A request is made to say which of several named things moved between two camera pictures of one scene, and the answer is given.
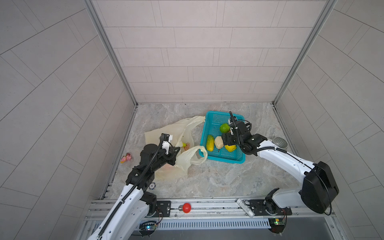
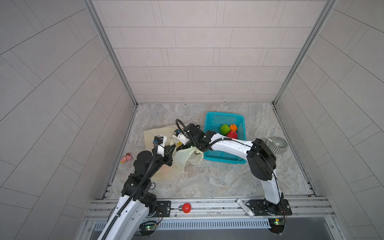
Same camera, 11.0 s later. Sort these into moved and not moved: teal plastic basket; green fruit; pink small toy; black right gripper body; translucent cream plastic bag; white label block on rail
Moved: translucent cream plastic bag; black right gripper body
Not moved: teal plastic basket; white label block on rail; pink small toy; green fruit
